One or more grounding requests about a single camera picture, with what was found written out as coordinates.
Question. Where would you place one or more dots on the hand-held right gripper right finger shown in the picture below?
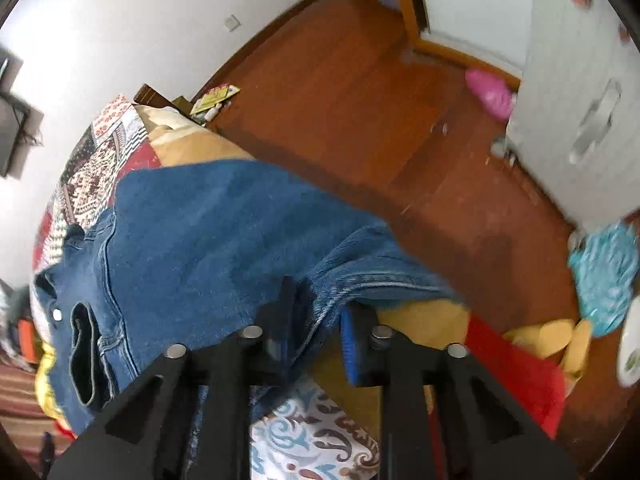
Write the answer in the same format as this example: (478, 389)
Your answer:
(352, 345)

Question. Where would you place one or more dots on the blue denim jeans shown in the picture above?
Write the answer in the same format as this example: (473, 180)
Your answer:
(200, 235)

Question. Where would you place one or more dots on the orange box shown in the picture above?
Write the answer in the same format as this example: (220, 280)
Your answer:
(27, 342)

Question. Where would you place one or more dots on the striped brown red curtain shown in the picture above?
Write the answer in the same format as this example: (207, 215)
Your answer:
(20, 400)

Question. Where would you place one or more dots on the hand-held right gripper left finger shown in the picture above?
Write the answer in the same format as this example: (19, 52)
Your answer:
(287, 320)

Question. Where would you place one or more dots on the white plastic container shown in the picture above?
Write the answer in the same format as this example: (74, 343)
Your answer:
(631, 345)

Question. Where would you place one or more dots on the small black wall monitor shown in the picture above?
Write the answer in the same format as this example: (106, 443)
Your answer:
(15, 135)

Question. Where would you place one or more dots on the yellow slipper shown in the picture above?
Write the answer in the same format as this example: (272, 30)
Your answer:
(542, 337)
(579, 347)

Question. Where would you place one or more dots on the patchwork patterned bed sheet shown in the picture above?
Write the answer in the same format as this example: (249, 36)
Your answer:
(100, 160)

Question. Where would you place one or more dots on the wooden door frame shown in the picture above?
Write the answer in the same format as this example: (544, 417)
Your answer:
(405, 0)

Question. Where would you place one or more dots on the pink bag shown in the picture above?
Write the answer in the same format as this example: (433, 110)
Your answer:
(490, 92)

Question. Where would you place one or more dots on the white wardrobe door with stickers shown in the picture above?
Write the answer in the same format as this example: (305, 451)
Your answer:
(565, 110)

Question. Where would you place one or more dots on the teal patterned cloth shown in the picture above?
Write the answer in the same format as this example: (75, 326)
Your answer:
(607, 275)

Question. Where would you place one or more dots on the yellow cartoon blanket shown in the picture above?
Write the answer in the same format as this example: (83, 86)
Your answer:
(47, 385)

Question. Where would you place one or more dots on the white wall socket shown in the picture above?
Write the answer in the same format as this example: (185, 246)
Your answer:
(231, 22)

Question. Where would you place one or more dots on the yellow and red bed cover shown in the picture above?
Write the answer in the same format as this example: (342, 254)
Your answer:
(425, 320)

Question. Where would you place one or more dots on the wooden bed footboard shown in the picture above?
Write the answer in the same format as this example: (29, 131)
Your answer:
(155, 95)

